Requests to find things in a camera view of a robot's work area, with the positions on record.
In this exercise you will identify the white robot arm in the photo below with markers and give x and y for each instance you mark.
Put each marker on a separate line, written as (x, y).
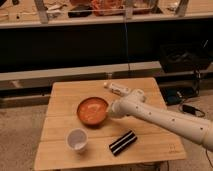
(131, 103)

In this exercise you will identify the white plastic cup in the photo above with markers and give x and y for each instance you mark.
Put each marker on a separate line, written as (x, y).
(77, 140)

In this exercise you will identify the black white striped box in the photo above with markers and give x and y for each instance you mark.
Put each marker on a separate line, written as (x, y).
(122, 143)

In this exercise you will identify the black power adapter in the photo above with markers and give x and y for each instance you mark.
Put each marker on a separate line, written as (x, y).
(189, 109)

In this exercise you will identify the black box on floor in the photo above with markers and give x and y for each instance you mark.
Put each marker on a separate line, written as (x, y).
(183, 57)

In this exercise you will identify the wooden table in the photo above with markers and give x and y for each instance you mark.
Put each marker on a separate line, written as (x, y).
(153, 144)

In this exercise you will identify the orange ceramic bowl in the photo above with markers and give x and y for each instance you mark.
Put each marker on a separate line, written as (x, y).
(92, 111)

